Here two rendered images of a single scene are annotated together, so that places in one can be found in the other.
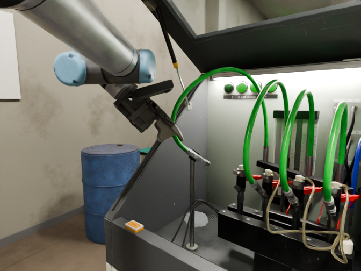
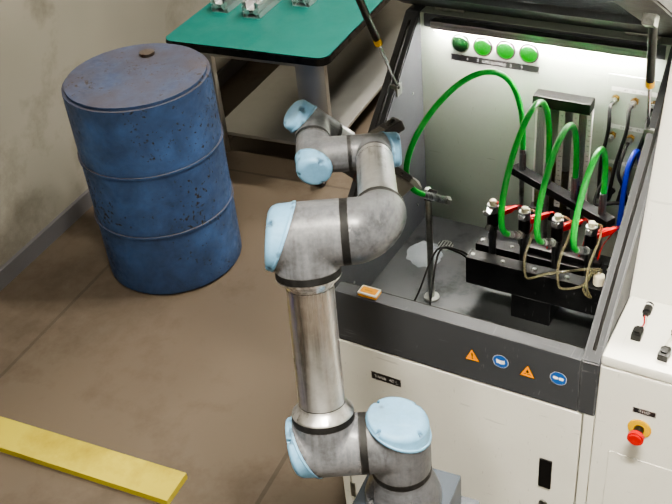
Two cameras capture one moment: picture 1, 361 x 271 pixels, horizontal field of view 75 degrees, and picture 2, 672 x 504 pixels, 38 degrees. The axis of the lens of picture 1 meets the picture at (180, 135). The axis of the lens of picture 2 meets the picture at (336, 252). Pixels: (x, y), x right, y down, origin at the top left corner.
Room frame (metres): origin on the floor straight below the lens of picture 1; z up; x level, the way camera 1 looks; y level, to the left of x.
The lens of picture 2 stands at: (-1.15, 0.43, 2.43)
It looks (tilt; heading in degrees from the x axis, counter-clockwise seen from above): 36 degrees down; 353
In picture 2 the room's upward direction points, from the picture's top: 6 degrees counter-clockwise
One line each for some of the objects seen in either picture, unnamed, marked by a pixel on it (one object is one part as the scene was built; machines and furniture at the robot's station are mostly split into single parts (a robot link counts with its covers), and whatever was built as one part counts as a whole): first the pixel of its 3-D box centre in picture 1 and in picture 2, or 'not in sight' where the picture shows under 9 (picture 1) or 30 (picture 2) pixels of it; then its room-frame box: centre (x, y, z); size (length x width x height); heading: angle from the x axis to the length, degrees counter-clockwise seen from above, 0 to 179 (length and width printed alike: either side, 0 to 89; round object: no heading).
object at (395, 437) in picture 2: not in sight; (395, 439); (0.07, 0.20, 1.07); 0.13 x 0.12 x 0.14; 80
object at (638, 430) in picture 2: not in sight; (637, 434); (0.19, -0.35, 0.80); 0.05 x 0.04 x 0.05; 50
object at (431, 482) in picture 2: not in sight; (402, 480); (0.07, 0.20, 0.95); 0.15 x 0.15 x 0.10
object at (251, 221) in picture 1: (278, 248); (537, 285); (0.62, -0.28, 0.91); 0.34 x 0.10 x 0.15; 50
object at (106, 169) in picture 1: (113, 189); (157, 168); (2.30, 0.69, 0.44); 0.58 x 0.58 x 0.87
